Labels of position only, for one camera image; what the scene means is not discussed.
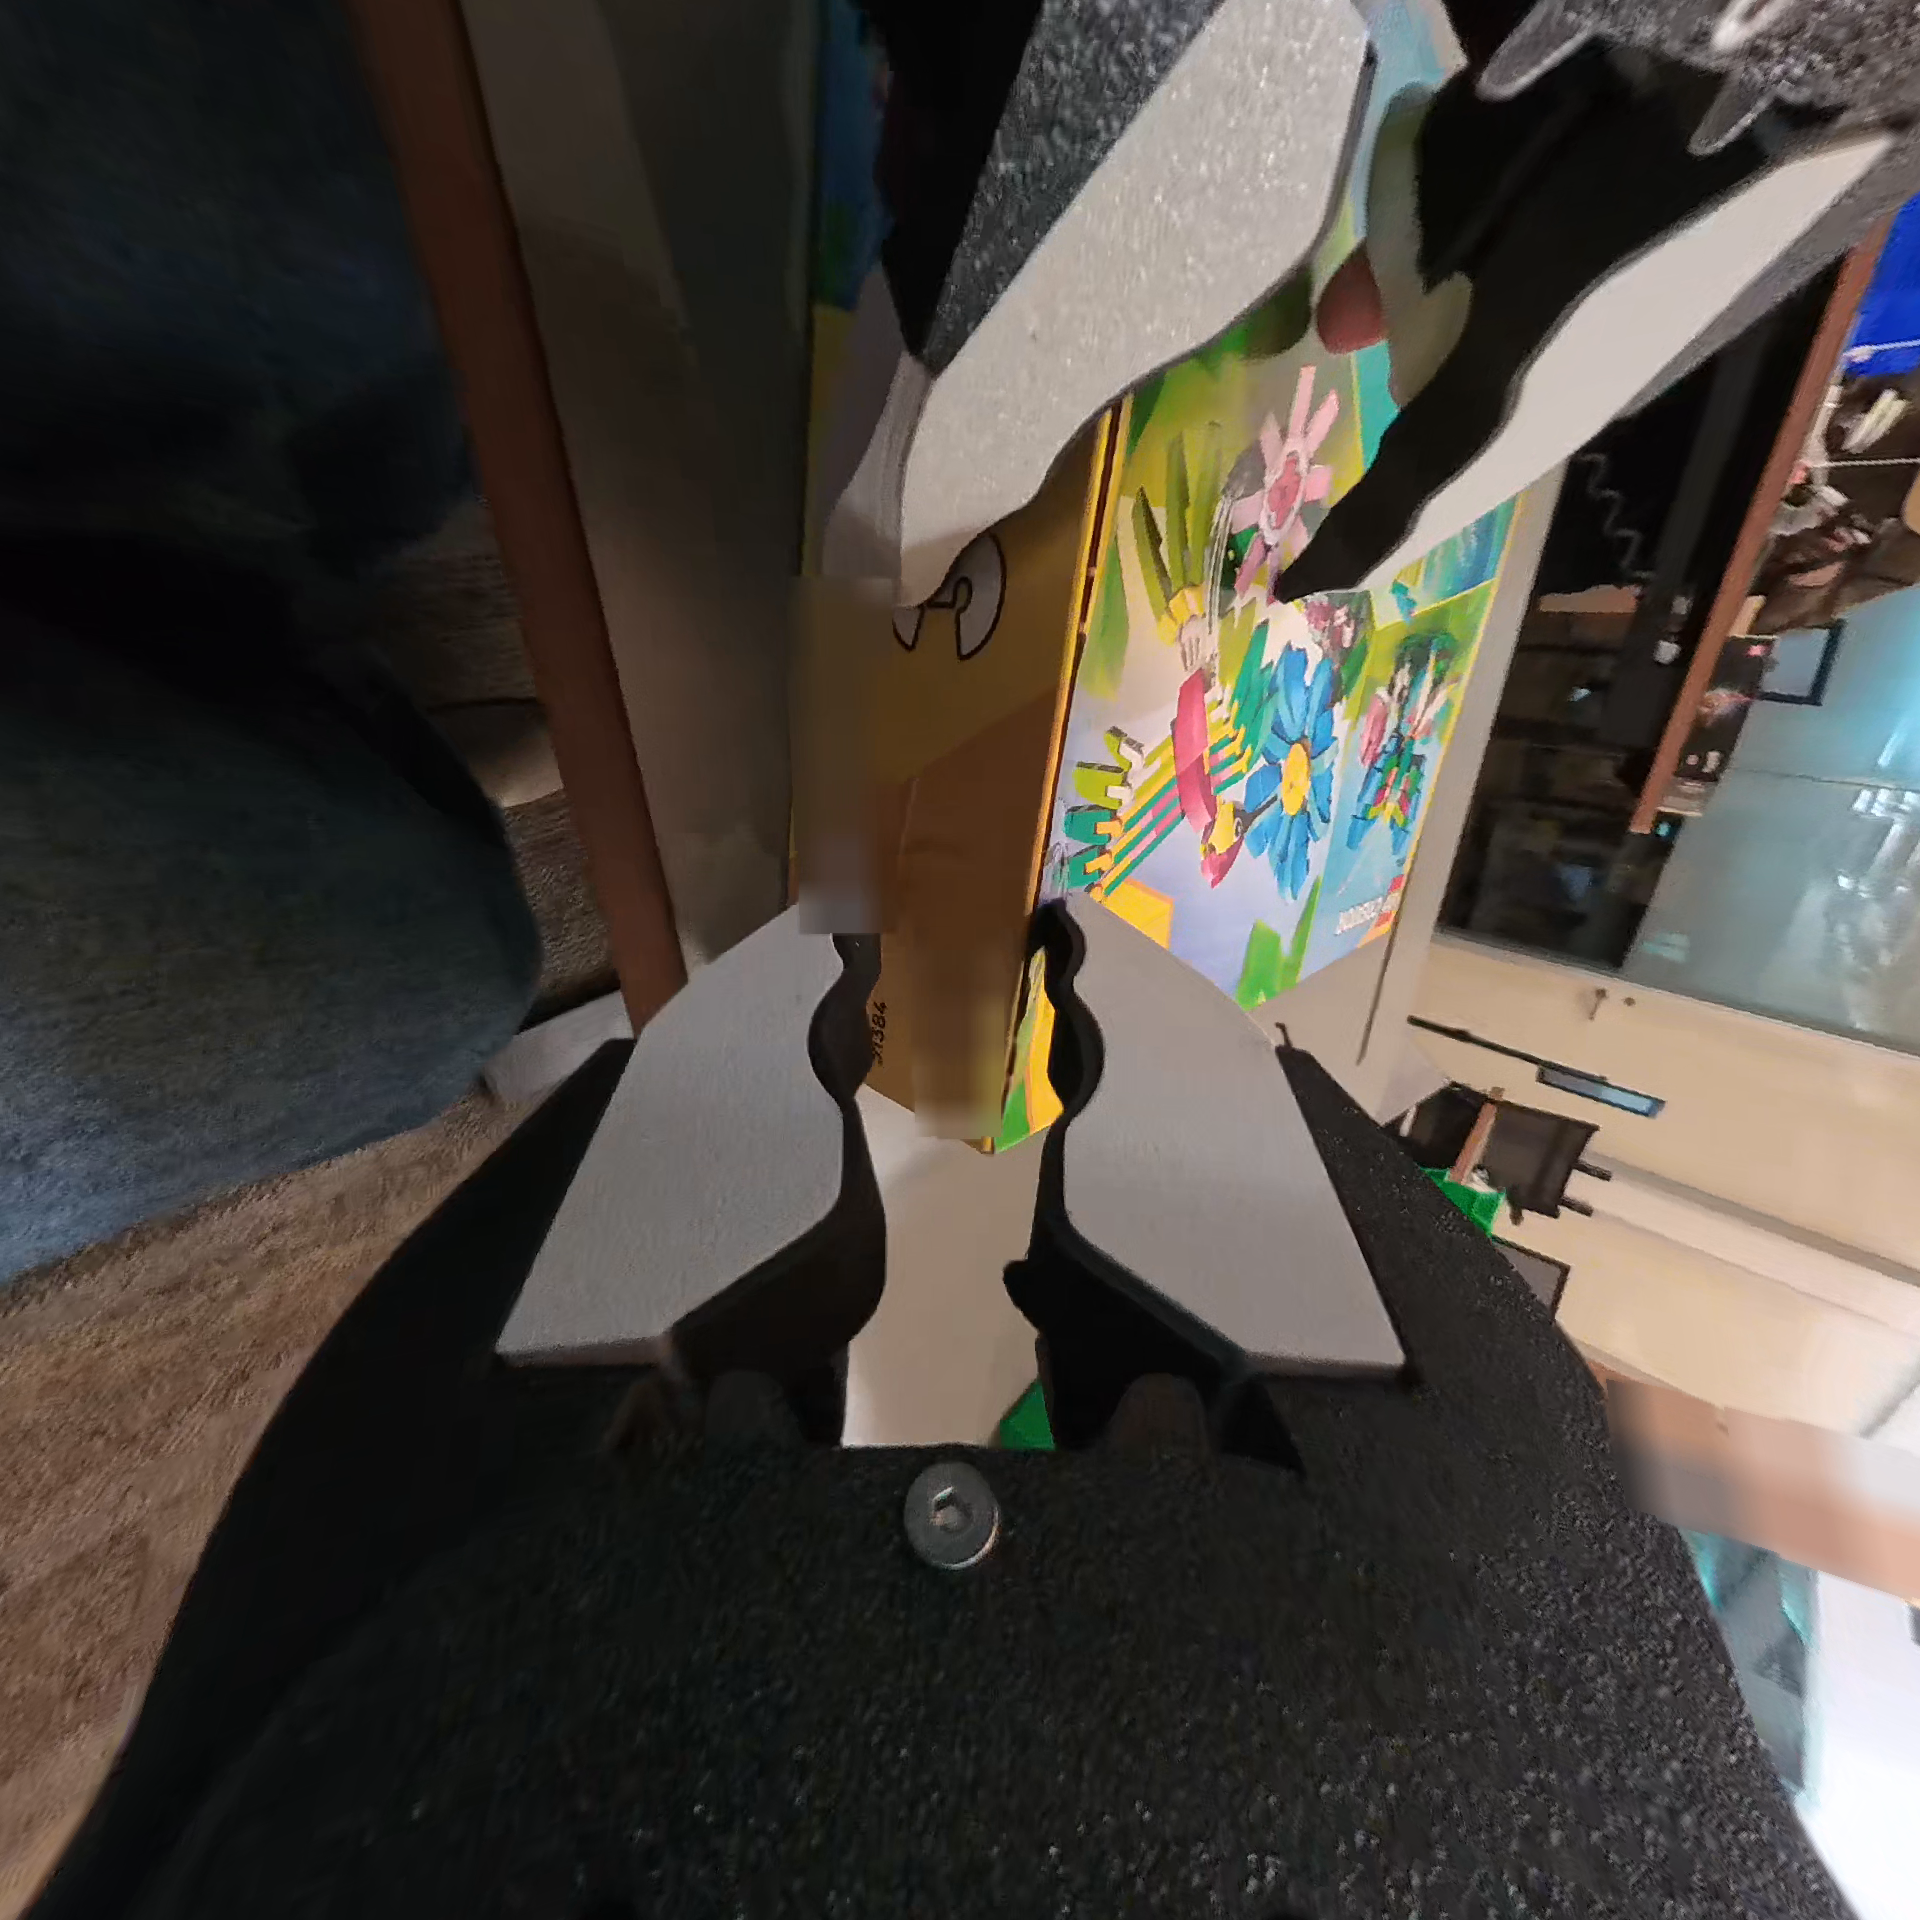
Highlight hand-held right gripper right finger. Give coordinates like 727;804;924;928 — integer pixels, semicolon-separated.
1000;897;1412;1383

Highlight person's left hand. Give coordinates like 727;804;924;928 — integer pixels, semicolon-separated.
1314;248;1391;359

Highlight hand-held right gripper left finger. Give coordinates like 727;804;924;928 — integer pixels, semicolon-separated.
496;900;889;1373

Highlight blue sign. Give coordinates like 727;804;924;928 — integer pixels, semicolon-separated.
1842;194;1920;380

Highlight person's blue jeans legs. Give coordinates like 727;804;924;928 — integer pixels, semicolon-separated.
0;0;543;1287

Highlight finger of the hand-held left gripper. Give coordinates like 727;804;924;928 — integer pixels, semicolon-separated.
1270;89;1920;607
831;0;1375;617

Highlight colourful lego set box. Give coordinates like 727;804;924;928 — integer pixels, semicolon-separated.
790;299;1526;1162

